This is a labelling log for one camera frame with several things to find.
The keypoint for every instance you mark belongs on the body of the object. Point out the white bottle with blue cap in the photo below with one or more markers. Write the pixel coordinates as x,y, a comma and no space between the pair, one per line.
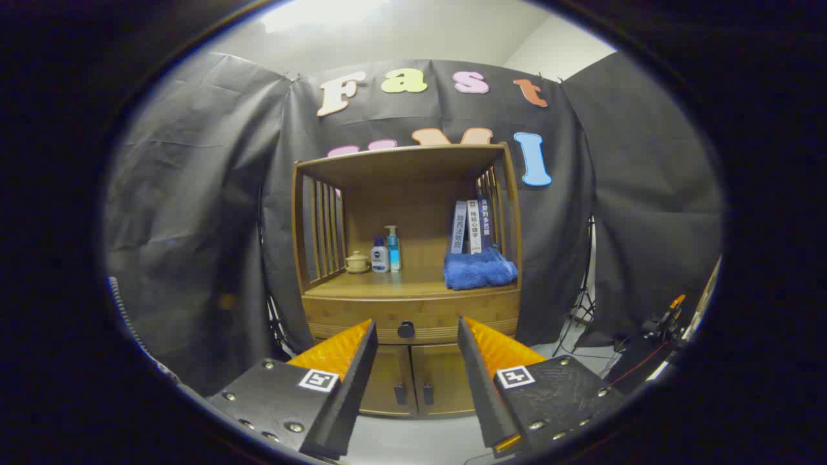
380,259

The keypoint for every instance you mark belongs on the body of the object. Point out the beige lidded teacup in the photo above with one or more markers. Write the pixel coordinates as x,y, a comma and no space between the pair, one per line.
356,261

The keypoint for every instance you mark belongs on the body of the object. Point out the black light stand tripod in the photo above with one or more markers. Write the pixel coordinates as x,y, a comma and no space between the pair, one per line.
583,303

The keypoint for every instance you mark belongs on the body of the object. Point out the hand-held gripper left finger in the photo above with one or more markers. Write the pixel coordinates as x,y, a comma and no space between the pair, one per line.
352,394

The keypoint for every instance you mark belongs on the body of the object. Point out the white book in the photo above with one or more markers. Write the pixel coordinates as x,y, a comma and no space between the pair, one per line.
475,226

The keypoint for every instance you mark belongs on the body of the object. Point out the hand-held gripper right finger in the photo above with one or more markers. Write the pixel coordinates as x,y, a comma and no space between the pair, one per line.
481,387

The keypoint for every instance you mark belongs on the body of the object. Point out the black device with orange part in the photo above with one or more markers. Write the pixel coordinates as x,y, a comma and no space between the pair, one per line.
665,321

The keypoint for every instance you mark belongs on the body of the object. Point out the black drawer knob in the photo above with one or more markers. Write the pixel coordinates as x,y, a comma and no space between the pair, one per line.
406,329

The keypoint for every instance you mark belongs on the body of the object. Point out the wooden cabinet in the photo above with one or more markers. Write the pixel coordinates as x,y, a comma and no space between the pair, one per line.
400,165

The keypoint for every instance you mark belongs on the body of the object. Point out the wooden cabinet door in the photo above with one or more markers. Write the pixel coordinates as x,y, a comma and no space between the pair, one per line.
446,371
391,368

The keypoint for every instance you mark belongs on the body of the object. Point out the blue folded towel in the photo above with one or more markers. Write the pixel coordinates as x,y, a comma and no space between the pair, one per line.
478,270

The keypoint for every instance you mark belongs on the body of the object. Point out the dark blue book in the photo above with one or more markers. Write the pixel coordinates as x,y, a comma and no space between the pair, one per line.
486,219

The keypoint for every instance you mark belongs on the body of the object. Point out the wooden countertop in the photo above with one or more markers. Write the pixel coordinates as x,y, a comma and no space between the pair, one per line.
413,284

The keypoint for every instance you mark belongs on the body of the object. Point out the blue pump bottle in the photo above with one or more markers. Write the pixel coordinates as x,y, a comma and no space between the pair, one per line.
393,253

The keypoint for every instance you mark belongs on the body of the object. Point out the wooden drawer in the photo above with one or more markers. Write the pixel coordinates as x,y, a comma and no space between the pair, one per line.
349,311

